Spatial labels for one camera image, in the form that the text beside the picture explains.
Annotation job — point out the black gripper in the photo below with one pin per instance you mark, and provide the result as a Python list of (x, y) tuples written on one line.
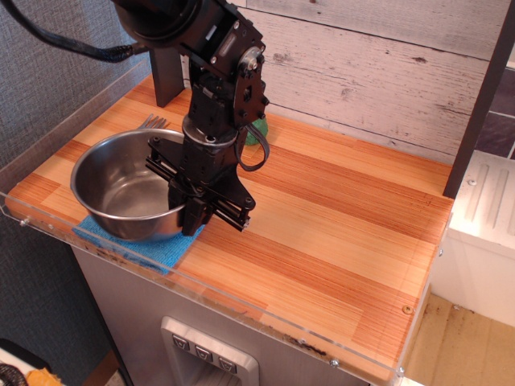
[(203, 172)]

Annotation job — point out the stainless steel bowl pan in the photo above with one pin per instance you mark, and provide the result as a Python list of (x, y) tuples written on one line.
[(124, 197)]

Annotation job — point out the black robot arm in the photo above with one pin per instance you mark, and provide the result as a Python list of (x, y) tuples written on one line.
[(225, 53)]

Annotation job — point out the blue cloth napkin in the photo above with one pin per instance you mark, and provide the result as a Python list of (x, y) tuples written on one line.
[(160, 256)]

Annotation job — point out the green toy broccoli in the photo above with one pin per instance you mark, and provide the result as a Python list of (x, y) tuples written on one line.
[(258, 129)]

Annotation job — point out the grey cabinet with dispenser panel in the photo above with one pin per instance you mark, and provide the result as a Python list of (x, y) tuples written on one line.
[(165, 338)]

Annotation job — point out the clear acrylic table guard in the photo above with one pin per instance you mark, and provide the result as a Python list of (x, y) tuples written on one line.
[(350, 211)]

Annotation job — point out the orange object at corner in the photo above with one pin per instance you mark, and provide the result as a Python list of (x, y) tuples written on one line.
[(42, 377)]

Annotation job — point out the blue handled toy fork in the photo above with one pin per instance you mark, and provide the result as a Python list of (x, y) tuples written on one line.
[(154, 122)]

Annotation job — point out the dark left shelf post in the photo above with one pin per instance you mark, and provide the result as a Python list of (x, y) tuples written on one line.
[(167, 75)]

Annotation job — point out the dark shelf post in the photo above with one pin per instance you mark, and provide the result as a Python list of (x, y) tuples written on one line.
[(167, 75), (492, 79)]

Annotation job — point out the dark right shelf post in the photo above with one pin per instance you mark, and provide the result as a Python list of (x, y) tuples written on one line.
[(492, 79)]

